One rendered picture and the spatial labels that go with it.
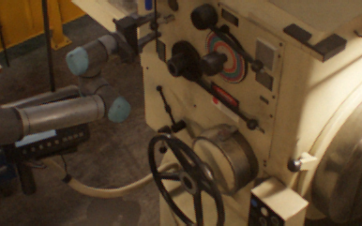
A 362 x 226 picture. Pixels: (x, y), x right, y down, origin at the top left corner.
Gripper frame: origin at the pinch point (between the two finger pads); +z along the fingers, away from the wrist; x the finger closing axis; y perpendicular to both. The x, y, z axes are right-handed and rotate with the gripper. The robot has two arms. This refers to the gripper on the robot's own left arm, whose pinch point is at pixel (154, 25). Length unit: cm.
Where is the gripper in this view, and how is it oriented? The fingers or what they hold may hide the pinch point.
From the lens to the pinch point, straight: 202.6
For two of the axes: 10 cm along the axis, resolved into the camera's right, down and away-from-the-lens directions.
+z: 7.7, -4.4, 4.7
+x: 0.0, 7.3, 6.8
